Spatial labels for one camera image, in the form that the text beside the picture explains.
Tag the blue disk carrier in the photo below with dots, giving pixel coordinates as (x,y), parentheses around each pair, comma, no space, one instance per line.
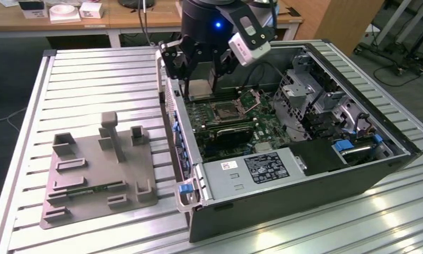
(342,146)

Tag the black wheeled equipment stand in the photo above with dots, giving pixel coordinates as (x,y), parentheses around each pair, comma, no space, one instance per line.
(392,56)

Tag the silver CPU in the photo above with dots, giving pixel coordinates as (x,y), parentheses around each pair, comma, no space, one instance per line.
(201,88)

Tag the grey metal drive cage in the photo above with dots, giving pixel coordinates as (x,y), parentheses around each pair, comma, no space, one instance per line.
(296,92)

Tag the black graphics card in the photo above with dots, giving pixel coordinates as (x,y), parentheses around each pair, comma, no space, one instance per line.
(233,136)

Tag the wooden desk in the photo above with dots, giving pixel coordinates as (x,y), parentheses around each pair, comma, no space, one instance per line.
(109,16)

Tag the silver chipset heatsink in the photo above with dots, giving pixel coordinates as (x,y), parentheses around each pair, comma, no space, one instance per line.
(267,147)

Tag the small black and white box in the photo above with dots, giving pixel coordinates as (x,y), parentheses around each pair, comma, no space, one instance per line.
(32,10)

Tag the green motherboard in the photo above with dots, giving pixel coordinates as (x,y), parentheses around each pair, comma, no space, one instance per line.
(264,132)

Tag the CPU socket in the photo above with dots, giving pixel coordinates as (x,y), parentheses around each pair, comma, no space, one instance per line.
(228,112)

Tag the black open PC case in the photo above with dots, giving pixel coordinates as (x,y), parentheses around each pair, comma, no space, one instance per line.
(268,211)

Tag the blue case latch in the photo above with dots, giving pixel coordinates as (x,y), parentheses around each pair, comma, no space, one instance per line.
(185,189)

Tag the green RAM stick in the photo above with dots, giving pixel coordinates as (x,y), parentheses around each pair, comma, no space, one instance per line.
(92,189)

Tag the grey power supply unit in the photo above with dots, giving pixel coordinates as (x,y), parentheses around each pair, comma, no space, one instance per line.
(225,182)

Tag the grey parts rack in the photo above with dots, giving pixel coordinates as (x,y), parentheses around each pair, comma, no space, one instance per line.
(103,169)

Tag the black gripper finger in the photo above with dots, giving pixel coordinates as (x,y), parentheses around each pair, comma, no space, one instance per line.
(171,56)
(228,63)

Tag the small blue clip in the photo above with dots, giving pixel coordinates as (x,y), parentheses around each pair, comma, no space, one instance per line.
(378,139)

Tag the wooden cabinet panel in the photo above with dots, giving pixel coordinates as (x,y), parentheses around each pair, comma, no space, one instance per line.
(342,21)

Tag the black monitor foot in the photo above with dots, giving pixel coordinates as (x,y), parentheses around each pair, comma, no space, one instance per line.
(136,3)

